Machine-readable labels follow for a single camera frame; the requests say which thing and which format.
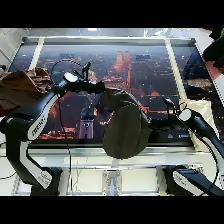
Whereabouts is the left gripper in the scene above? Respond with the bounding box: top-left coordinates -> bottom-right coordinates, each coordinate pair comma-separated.
85,80 -> 107,96

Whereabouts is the brown garment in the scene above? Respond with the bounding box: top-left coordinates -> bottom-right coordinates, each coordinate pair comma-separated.
0,66 -> 54,118

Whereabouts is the cream garment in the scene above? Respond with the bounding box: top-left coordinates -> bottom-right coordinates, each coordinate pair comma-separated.
178,98 -> 215,153

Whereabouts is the black garment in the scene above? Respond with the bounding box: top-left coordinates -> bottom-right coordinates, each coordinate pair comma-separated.
202,28 -> 224,74

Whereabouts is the black cable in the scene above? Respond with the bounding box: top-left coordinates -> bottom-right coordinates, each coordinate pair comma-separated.
57,95 -> 73,196
49,58 -> 84,84

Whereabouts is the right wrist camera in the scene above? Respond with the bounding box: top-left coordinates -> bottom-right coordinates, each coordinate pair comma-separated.
162,97 -> 177,122

